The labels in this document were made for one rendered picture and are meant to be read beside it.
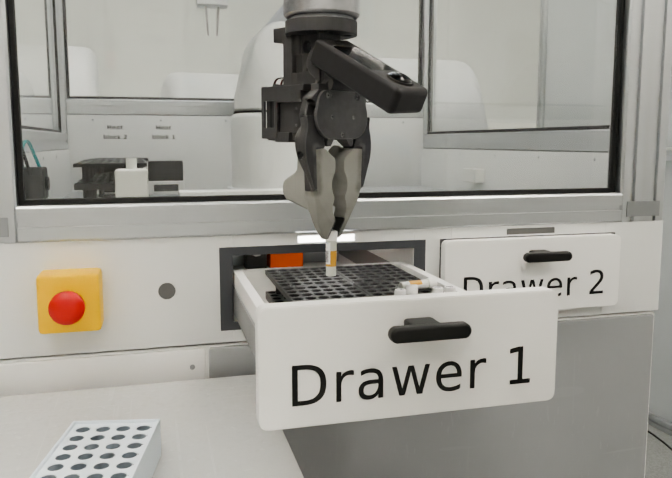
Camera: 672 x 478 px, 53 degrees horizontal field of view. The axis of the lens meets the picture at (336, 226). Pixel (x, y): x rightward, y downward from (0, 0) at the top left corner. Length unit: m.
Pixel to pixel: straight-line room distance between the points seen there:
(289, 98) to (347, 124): 0.06
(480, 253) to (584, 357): 0.26
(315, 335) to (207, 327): 0.35
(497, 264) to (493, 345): 0.36
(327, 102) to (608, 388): 0.73
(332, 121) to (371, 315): 0.19
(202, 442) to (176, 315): 0.23
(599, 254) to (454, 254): 0.24
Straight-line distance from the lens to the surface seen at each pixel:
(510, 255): 1.02
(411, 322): 0.61
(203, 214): 0.90
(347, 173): 0.68
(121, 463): 0.64
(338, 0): 0.67
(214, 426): 0.78
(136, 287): 0.92
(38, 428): 0.83
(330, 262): 0.68
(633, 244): 1.16
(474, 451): 1.11
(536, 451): 1.16
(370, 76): 0.61
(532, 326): 0.68
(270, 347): 0.59
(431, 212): 0.98
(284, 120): 0.68
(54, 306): 0.85
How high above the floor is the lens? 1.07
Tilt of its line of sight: 7 degrees down
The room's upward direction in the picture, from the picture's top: straight up
